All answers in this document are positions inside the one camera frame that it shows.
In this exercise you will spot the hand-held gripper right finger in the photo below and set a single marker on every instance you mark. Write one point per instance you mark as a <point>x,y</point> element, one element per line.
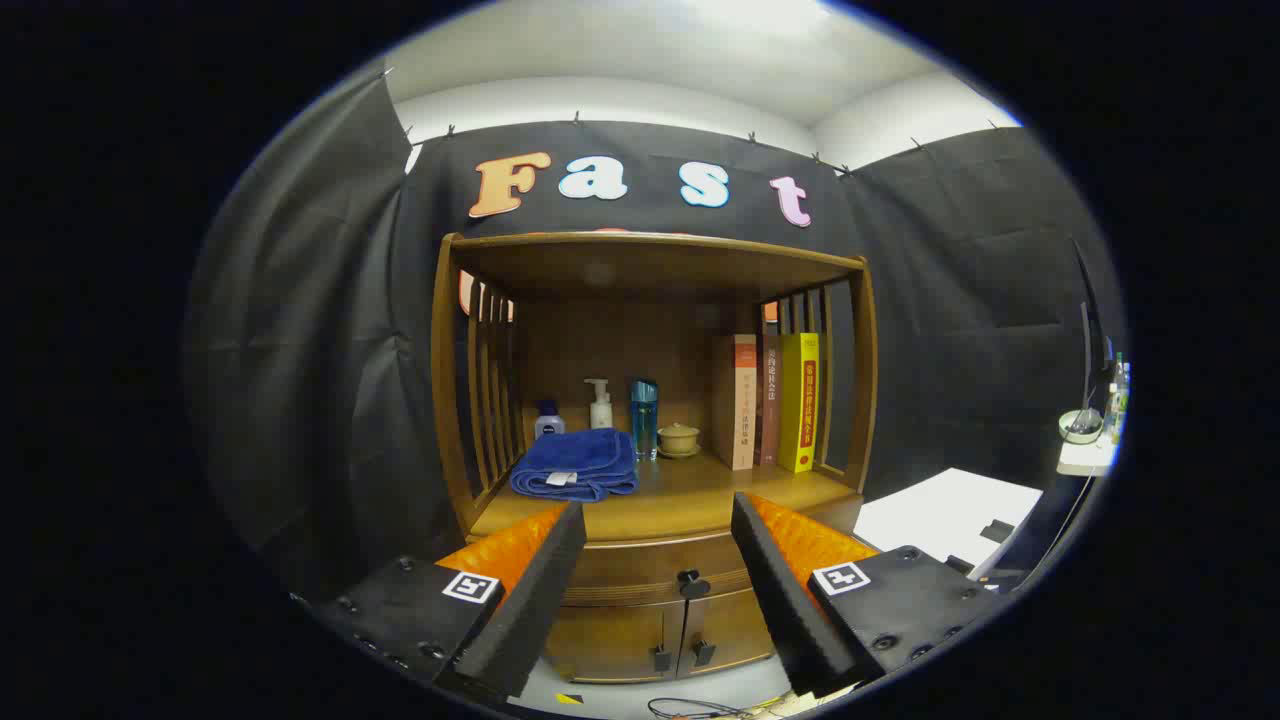
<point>775,590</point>

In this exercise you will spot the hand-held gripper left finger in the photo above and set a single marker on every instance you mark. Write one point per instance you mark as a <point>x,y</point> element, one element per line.
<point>540,590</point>

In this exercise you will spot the wooden drawer with black knob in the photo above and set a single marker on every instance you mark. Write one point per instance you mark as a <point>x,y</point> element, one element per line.
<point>640,565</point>

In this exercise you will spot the wooden cabinet door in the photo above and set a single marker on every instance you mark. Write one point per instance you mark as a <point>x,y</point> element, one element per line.
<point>735,630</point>
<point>610,640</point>

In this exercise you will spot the wooden countertop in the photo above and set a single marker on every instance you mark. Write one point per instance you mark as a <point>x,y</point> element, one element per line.
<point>680,495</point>

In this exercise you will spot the white drawer unit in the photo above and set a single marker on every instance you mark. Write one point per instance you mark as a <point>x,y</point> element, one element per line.
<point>940,515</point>

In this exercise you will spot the wooden cabinet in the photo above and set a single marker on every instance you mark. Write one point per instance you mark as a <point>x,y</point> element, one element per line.
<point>640,265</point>

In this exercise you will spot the blue folded towel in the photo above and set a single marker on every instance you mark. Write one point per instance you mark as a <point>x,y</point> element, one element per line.
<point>580,455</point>

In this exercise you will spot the small blue-capped lotion bottle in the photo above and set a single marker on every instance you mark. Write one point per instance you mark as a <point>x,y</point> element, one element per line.
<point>549,425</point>

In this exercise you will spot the beige lidded teacup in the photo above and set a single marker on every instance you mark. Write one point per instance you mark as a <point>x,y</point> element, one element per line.
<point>679,438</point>

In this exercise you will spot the white pump bottle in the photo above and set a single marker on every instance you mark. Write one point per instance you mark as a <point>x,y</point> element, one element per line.
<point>600,412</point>

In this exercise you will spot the brown book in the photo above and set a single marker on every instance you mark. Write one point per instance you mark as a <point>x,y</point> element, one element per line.
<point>769,400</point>

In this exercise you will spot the yellow book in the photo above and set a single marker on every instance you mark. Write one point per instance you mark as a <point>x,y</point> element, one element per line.
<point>800,400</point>

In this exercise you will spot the beige book with orange band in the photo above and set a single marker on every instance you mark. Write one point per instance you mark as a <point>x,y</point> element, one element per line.
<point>740,400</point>

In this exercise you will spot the tall blue glass bottle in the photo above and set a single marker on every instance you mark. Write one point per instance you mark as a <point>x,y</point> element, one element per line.
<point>644,420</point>

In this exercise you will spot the green round bowl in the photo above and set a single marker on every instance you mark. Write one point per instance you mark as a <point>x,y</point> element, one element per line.
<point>1080,428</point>

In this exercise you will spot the clear plastic bottle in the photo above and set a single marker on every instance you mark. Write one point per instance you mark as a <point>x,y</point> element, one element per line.
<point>1118,400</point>

